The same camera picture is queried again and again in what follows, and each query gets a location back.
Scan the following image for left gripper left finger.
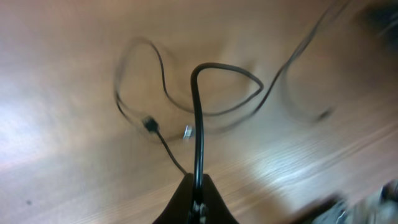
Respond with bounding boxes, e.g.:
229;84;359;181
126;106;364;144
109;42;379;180
153;173;193;224

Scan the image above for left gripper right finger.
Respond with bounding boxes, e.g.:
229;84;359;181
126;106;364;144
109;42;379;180
203;174;238;224

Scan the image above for black USB cable thin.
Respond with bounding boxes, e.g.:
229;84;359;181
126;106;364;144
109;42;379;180
113;37;265;224

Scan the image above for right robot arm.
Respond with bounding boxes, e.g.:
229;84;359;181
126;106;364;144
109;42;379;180
354;0;397;54

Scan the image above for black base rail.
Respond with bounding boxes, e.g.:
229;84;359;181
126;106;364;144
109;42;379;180
290;179;397;224

